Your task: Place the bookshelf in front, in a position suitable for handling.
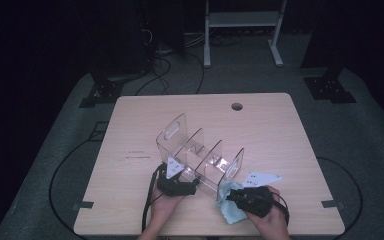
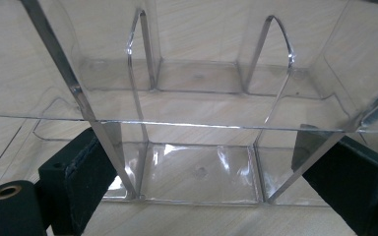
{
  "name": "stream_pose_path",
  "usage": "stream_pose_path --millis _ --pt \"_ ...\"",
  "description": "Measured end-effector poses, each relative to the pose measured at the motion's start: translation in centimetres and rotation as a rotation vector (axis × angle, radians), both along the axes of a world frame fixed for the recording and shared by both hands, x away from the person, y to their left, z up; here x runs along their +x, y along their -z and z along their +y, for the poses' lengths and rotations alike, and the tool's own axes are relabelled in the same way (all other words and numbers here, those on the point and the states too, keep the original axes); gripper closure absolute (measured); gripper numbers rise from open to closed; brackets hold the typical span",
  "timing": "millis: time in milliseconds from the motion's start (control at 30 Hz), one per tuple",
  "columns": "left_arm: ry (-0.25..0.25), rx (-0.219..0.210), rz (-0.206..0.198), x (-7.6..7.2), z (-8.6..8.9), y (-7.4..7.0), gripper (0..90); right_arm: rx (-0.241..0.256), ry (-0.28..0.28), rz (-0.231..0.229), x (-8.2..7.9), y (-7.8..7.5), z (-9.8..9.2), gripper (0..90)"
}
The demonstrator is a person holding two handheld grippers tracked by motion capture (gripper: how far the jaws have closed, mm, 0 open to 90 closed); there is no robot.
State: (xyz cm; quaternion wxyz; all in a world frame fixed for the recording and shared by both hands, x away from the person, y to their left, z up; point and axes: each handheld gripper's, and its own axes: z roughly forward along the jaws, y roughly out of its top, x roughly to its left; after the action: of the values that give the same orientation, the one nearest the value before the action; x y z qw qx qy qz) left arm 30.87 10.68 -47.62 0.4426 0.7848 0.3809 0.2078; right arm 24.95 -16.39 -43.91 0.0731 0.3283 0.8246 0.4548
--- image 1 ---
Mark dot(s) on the light blue cleaning cloth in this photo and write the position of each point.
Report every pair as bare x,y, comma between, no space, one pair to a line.
228,208

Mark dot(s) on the black equipment cabinet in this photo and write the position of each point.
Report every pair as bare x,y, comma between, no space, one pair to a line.
123,36

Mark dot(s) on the person's right hand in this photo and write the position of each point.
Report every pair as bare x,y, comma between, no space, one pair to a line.
273,221

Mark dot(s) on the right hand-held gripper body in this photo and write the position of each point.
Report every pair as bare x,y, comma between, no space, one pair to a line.
256,200

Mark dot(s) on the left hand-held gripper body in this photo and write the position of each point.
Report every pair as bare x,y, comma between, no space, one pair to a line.
175,186

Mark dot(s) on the black stand base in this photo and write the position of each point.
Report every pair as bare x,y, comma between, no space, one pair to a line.
330,89
103,93

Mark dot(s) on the person's left hand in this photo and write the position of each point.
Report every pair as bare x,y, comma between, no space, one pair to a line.
165,206

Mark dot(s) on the clear acrylic divided organizer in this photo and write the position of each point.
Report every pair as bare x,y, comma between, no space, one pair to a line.
196,156

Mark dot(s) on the dark floor tape strip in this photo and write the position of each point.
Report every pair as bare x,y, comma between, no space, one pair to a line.
83,205
332,204

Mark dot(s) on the white metal stand frame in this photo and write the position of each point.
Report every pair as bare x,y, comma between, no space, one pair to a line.
243,20

